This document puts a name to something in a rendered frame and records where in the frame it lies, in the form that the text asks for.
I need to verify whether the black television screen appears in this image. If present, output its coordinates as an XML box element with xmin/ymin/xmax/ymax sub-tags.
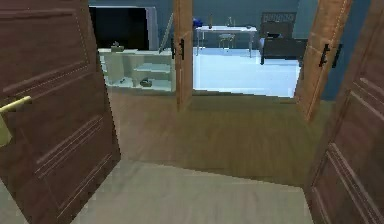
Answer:
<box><xmin>88</xmin><ymin>6</ymin><xmax>150</xmax><ymax>52</ymax></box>

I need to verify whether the dark wooden bed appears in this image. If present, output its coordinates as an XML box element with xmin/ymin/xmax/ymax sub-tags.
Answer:
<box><xmin>259</xmin><ymin>11</ymin><xmax>309</xmax><ymax>66</ymax></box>

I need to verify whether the light brown wooden door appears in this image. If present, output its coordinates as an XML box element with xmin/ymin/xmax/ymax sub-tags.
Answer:
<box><xmin>294</xmin><ymin>0</ymin><xmax>354</xmax><ymax>122</ymax></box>
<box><xmin>172</xmin><ymin>0</ymin><xmax>194</xmax><ymax>113</ymax></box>

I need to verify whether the dark brown panelled door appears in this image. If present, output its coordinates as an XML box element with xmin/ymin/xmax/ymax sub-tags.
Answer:
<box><xmin>0</xmin><ymin>0</ymin><xmax>122</xmax><ymax>224</ymax></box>
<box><xmin>303</xmin><ymin>0</ymin><xmax>384</xmax><ymax>224</ymax></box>

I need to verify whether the white open shelf unit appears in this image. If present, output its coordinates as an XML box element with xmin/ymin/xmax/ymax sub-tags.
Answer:
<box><xmin>97</xmin><ymin>47</ymin><xmax>177</xmax><ymax>93</ymax></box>

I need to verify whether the pale metal chair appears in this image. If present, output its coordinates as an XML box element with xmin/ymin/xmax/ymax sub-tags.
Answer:
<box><xmin>218</xmin><ymin>17</ymin><xmax>237</xmax><ymax>50</ymax></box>

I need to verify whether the brass door handle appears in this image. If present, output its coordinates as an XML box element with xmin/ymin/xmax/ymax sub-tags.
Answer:
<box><xmin>0</xmin><ymin>95</ymin><xmax>33</xmax><ymax>148</ymax></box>

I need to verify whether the white table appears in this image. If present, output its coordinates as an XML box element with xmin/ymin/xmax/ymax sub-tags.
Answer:
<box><xmin>195</xmin><ymin>25</ymin><xmax>258</xmax><ymax>58</ymax></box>

